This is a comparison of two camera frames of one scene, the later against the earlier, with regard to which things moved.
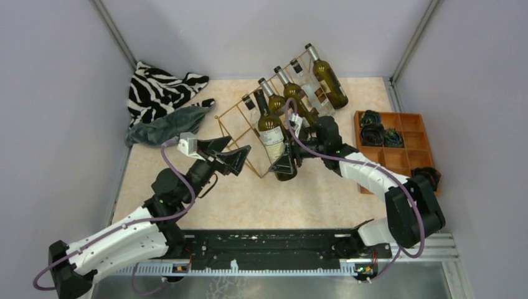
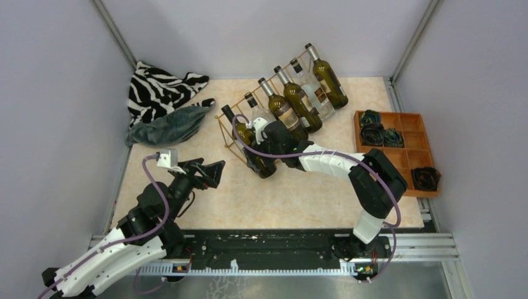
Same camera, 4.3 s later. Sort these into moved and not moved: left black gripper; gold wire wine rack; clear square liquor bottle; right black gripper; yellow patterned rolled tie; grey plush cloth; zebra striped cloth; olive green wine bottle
Moved: left black gripper; right black gripper
Not moved: yellow patterned rolled tie; clear square liquor bottle; gold wire wine rack; olive green wine bottle; grey plush cloth; zebra striped cloth
